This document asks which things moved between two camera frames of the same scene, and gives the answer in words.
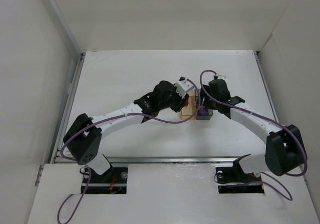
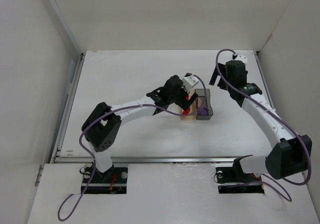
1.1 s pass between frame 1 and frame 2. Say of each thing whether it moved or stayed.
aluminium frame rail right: stayed
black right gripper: moved
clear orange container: stayed
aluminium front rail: stayed
